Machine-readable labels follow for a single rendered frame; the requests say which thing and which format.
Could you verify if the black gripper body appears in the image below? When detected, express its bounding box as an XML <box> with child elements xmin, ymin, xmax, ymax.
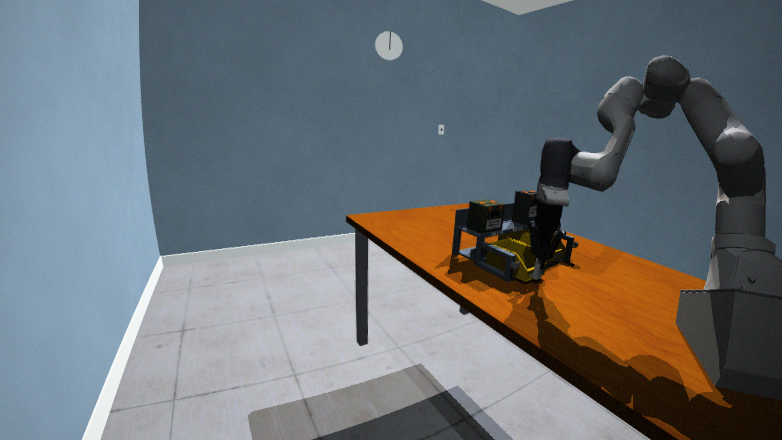
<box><xmin>535</xmin><ymin>201</ymin><xmax>563</xmax><ymax>235</ymax></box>

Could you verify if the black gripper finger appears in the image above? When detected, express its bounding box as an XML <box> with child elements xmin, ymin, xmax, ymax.
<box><xmin>534</xmin><ymin>224</ymin><xmax>566</xmax><ymax>280</ymax></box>
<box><xmin>527</xmin><ymin>220</ymin><xmax>544</xmax><ymax>279</ymax></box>

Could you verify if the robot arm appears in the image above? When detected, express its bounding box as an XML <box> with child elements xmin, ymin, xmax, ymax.
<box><xmin>536</xmin><ymin>55</ymin><xmax>782</xmax><ymax>297</ymax></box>

